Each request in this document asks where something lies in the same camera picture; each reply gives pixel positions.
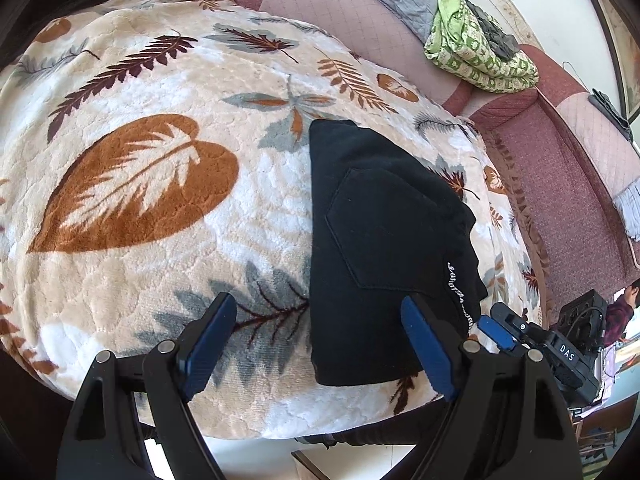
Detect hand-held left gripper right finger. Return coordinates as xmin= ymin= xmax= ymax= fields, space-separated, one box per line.
xmin=401 ymin=294 xmax=584 ymax=480

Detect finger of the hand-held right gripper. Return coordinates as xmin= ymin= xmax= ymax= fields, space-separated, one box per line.
xmin=490 ymin=302 xmax=546 ymax=349
xmin=477 ymin=315 xmax=516 ymax=352

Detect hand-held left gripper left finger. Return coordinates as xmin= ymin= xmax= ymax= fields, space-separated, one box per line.
xmin=57 ymin=292 xmax=239 ymax=480

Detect black pants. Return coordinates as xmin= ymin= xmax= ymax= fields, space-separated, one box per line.
xmin=306 ymin=119 xmax=490 ymax=387

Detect pink quilted sofa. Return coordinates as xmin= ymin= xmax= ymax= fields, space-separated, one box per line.
xmin=232 ymin=0 xmax=640 ymax=321

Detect grey fringed cloth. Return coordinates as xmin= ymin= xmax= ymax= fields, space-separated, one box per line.
xmin=612 ymin=180 xmax=640 ymax=241

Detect leaf print fleece blanket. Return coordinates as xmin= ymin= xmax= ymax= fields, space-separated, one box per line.
xmin=0 ymin=0 xmax=543 ymax=441

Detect green patterned cloth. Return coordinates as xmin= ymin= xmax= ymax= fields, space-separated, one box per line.
xmin=424 ymin=0 xmax=540 ymax=93

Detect dark grey cloth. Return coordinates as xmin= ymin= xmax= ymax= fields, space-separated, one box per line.
xmin=465 ymin=2 xmax=521 ymax=58

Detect black cloth strap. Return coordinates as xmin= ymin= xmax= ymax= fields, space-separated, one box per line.
xmin=587 ymin=89 xmax=635 ymax=141

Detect framed wall picture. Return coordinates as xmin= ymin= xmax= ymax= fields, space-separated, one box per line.
xmin=575 ymin=0 xmax=640 ymax=121

